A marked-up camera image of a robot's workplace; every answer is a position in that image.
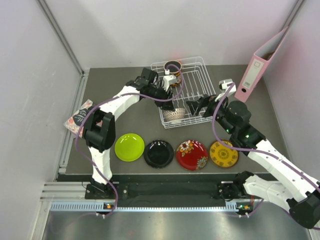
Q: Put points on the patterned ceramic bowl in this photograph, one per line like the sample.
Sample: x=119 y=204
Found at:
x=175 y=115

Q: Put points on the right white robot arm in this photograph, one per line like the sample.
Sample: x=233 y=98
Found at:
x=297 y=193

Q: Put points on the white cable duct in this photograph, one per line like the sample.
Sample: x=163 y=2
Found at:
x=82 y=206

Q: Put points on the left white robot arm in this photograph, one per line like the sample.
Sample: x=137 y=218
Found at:
x=99 y=130

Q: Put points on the black floral mug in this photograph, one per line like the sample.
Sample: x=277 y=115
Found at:
x=173 y=67

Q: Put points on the pink ring binder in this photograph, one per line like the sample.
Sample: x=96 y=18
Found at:
x=258 y=64

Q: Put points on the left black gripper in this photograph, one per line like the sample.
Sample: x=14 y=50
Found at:
x=168 y=105

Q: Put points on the black plate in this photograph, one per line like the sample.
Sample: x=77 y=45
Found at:
x=158 y=154

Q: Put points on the white wire dish rack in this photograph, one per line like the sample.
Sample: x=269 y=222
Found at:
x=197 y=83

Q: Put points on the red floral plate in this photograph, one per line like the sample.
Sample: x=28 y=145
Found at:
x=192 y=155

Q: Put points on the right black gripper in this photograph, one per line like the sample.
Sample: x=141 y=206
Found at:
x=195 y=106

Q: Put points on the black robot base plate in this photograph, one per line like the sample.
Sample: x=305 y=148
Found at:
x=169 y=190

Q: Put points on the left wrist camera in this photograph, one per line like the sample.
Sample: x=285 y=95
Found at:
x=168 y=80

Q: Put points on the green plate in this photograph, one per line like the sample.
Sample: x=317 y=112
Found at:
x=129 y=147

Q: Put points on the yellow brown plate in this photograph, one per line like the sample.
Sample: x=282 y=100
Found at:
x=222 y=156

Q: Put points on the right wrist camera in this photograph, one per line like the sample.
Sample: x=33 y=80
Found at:
x=227 y=88

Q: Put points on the floral cover book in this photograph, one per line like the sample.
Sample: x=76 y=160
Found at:
x=74 y=122

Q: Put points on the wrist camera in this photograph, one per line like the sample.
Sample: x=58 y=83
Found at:
x=227 y=88
x=168 y=80

